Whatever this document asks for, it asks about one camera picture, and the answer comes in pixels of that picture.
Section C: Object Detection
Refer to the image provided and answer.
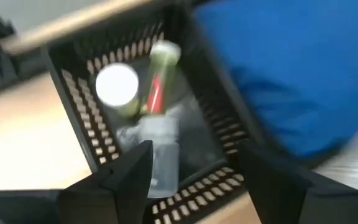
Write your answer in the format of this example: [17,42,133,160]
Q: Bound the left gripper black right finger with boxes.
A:
[237,139,314,224]

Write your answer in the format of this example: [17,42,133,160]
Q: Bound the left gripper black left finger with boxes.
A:
[59,139,154,224]

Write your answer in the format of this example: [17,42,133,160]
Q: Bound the clear plastic bottle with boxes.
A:
[139,115,180,199]

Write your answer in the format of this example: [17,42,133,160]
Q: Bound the black slotted plastic basket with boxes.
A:
[40,0,262,224]

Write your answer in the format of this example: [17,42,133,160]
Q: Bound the clear tube with red label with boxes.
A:
[139,39,182,116]

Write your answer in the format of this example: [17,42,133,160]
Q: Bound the green bottle with white cap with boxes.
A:
[94,62,143,118]

